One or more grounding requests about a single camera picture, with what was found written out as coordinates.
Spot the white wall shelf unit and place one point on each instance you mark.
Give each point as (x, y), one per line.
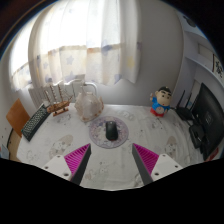
(203, 43)

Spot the white printed tablecloth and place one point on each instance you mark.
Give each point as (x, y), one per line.
(110, 163)

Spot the black monitor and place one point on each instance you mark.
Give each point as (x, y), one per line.
(211, 113)

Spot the cartoon boy alarm clock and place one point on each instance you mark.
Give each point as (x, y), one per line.
(161, 101)

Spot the black keyboard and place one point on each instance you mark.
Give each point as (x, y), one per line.
(34, 122)

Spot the round purple printed mouse pad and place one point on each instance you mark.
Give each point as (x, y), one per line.
(96, 133)

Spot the black monitor stand base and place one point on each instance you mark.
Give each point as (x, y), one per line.
(196, 135)

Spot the white star-print curtain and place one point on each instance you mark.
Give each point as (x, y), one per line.
(83, 36)

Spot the white radiator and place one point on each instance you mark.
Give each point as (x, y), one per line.
(36, 95)

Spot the black computer mouse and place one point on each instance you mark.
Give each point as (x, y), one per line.
(111, 130)

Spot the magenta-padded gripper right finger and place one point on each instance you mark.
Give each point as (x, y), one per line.
(146, 160)

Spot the brown wooden chair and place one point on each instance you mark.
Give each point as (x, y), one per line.
(16, 116)

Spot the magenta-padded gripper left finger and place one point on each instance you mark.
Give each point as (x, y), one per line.
(77, 159)

